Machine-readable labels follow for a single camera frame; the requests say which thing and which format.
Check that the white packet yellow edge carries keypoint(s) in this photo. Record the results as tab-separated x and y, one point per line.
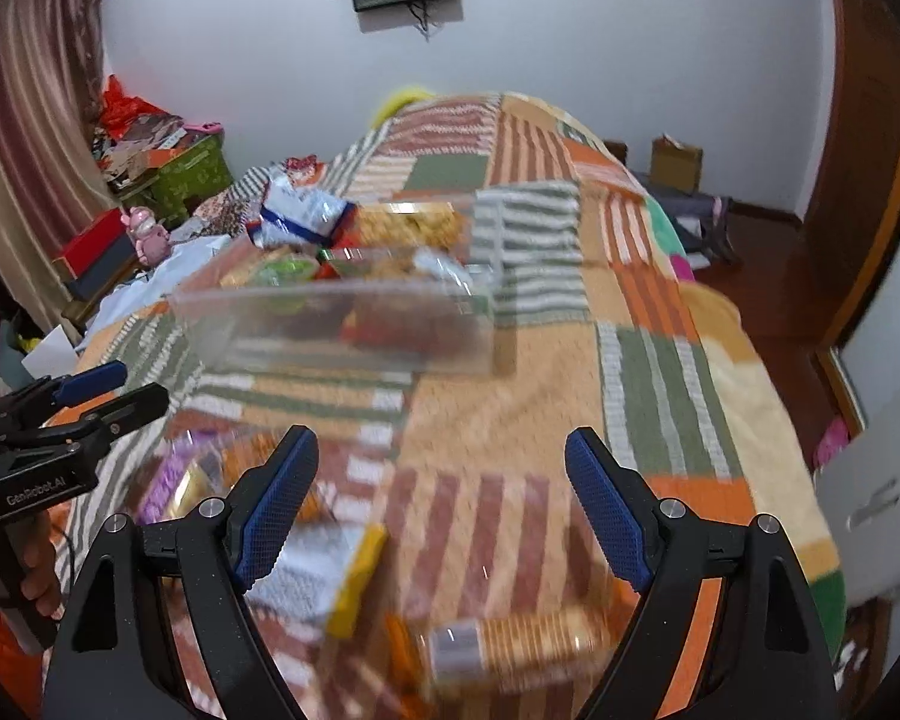
307	577

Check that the blue snack packet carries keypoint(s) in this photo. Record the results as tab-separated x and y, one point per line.
300	211

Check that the patchwork striped blanket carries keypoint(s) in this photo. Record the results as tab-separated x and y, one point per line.
510	420

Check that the clear plastic storage container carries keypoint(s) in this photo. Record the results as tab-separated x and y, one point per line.
330	330

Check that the purple-tinted clear snack packet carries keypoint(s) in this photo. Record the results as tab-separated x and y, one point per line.
169	495

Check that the wooden door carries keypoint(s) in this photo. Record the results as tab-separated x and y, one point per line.
866	150

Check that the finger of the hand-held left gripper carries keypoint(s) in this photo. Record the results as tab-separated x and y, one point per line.
135	405
94	381

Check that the grey bag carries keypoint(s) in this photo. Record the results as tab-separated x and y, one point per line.
694	229

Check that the orange cloth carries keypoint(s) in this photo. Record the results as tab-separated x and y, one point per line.
0	660

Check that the white paper sheet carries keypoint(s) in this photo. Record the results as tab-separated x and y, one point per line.
49	352

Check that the round biscuit sleeve packet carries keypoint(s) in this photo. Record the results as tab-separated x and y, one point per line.
517	649

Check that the clear packet golden fried snacks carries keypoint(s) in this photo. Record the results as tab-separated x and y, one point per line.
412	226

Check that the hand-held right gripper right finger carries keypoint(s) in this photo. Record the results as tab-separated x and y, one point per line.
607	510

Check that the person's left hand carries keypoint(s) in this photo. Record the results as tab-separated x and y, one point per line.
45	577

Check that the small green snack packet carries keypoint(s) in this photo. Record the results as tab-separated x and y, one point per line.
289	268

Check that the pile of papers and cloths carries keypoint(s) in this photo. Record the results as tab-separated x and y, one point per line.
142	146

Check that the white slotted plastic panel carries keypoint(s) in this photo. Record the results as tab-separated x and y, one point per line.
881	480

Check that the red plastic bag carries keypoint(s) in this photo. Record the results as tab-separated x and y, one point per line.
124	101

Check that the checkered patchwork quilt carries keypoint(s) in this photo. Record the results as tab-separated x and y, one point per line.
229	199

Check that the light blue cloth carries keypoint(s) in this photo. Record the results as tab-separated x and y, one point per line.
172	270

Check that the cardboard box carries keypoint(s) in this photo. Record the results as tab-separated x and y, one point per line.
676	163

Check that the striped brown curtain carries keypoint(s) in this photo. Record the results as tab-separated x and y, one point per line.
37	127

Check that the red box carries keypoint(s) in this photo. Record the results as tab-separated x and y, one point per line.
94	240

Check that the dark grey box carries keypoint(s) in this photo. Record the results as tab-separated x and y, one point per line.
105	277

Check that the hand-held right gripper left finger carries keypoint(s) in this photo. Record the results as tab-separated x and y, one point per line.
276	510

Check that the yellow hoop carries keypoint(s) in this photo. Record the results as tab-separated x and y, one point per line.
403	101

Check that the pink toy rabbit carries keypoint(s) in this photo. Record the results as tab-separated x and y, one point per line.
145	236

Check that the orange cracker packet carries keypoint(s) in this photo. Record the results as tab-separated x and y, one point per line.
403	649

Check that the green patterned box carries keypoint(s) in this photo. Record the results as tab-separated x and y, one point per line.
187	180

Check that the dark wooden bed post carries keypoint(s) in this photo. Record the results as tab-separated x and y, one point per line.
616	150

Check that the pink cloth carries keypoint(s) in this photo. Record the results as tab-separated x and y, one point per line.
831	444

